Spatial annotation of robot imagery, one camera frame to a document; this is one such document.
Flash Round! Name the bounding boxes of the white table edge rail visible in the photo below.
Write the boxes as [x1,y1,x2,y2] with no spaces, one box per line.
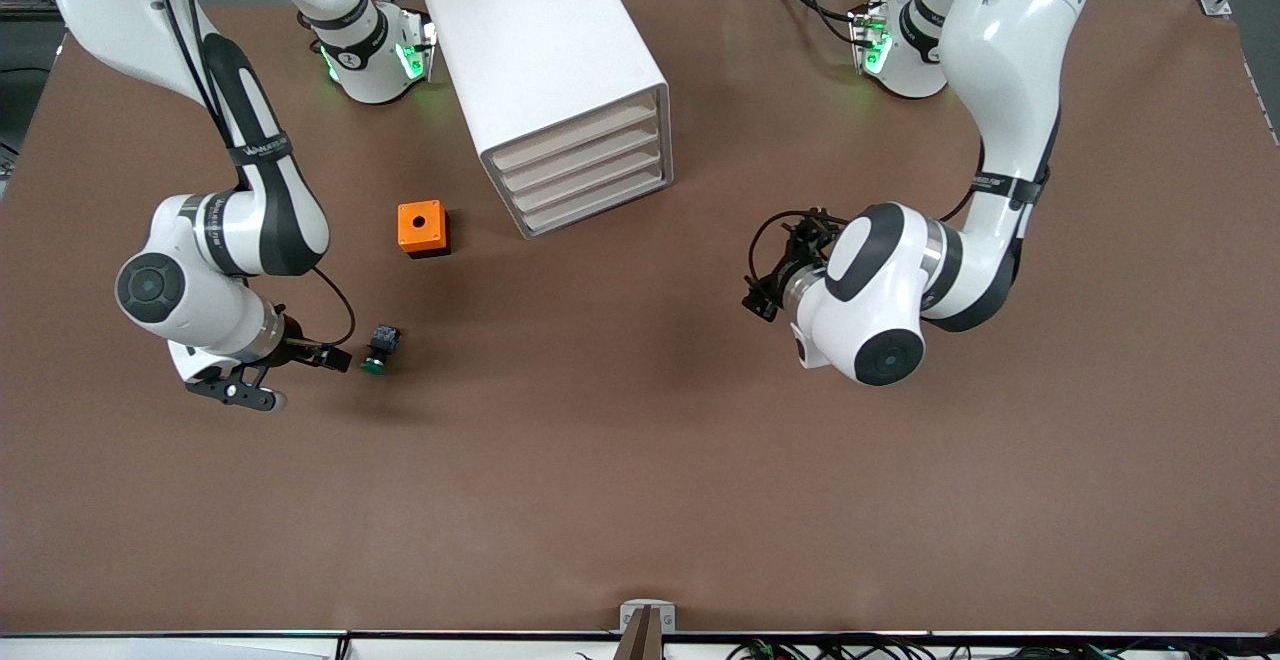
[0,630,1280,660]

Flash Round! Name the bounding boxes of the green push button switch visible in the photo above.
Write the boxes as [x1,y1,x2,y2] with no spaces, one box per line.
[360,324,403,377]

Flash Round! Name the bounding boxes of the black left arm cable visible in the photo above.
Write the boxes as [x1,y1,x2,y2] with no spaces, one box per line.
[747,207,836,286]

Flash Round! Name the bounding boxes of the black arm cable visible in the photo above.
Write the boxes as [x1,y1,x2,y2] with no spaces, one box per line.
[145,0,357,347]
[747,207,836,286]

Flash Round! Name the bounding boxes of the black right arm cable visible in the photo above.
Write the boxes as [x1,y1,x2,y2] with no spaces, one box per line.
[145,0,357,347]

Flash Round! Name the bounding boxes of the orange button enclosure box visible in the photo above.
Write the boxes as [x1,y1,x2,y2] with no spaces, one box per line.
[396,199,453,260]

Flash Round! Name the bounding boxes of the grey metal bracket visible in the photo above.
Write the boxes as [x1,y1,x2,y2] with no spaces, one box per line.
[619,599,677,660]

